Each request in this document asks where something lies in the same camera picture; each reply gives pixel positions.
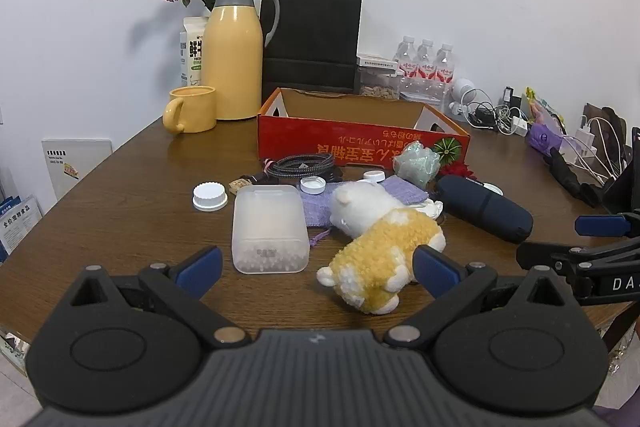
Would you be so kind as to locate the red fabric rose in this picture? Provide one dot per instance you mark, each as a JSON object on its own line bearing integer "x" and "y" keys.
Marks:
{"x": 455, "y": 171}

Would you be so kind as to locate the black power adapter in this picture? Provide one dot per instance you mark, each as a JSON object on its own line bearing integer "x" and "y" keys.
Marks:
{"x": 508, "y": 96}

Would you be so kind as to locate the yellow thermos jug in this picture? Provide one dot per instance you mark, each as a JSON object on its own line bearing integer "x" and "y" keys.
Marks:
{"x": 232, "y": 57}

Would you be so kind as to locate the white charger plug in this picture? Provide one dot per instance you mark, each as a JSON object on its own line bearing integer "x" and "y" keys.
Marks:
{"x": 520, "y": 127}

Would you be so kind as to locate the white and yellow plush dog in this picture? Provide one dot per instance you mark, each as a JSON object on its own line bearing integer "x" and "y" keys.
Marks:
{"x": 385, "y": 247}

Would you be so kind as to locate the blue brochures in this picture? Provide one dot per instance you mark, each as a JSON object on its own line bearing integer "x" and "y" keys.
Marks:
{"x": 17, "y": 227}

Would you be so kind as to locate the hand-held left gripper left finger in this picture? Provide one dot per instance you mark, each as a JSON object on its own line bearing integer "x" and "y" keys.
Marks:
{"x": 202, "y": 269}

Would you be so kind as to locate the black paper bag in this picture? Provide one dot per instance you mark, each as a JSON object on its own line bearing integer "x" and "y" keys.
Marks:
{"x": 315, "y": 37}

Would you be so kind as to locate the black folded umbrella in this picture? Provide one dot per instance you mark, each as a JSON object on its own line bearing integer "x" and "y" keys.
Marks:
{"x": 567, "y": 174}

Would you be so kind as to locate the small white bottle cap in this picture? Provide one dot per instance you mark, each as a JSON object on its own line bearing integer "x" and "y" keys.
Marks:
{"x": 373, "y": 177}
{"x": 313, "y": 185}

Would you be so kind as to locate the yellow mug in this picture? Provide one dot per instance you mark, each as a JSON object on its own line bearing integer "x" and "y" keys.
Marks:
{"x": 195, "y": 112}

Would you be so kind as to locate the purple glove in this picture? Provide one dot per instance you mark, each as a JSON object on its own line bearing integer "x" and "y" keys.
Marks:
{"x": 542, "y": 138}

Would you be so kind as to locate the clear food container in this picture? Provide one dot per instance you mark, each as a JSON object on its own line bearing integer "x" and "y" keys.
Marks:
{"x": 380, "y": 89}

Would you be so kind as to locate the white printed tin box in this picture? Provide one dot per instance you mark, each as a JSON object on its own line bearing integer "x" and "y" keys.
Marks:
{"x": 425, "y": 93}

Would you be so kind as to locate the flat white box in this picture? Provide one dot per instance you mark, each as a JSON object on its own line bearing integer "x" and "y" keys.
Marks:
{"x": 377, "y": 63}

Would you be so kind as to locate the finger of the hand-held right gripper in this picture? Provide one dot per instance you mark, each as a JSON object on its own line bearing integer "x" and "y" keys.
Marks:
{"x": 597, "y": 225}
{"x": 550, "y": 253}

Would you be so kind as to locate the brown bag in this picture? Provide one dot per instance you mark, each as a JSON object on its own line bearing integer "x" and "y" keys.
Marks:
{"x": 607, "y": 117}

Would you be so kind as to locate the large white ridged cap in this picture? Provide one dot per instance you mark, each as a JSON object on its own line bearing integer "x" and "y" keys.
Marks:
{"x": 210, "y": 197}

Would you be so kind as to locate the white round camera toy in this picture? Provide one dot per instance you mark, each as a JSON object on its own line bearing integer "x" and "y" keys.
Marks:
{"x": 462, "y": 89}

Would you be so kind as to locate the red cardboard box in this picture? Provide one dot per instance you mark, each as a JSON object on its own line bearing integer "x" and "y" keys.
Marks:
{"x": 320, "y": 139}

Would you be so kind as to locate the yellow snack packet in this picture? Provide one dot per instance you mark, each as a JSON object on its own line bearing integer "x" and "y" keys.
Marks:
{"x": 540, "y": 107}

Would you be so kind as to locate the translucent plastic box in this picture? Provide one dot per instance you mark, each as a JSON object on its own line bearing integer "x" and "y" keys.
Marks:
{"x": 270, "y": 227}

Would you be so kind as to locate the navy blue zip case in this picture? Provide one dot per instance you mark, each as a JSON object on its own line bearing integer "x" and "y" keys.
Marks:
{"x": 485, "y": 209}

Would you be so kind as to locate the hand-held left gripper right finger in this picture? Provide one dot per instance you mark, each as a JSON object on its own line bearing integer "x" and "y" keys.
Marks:
{"x": 435, "y": 272}

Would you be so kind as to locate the purple cloth pouch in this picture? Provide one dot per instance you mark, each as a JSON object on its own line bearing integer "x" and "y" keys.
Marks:
{"x": 315, "y": 207}

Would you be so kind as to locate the white milk carton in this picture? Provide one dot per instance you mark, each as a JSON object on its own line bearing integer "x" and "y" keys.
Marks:
{"x": 194, "y": 52}

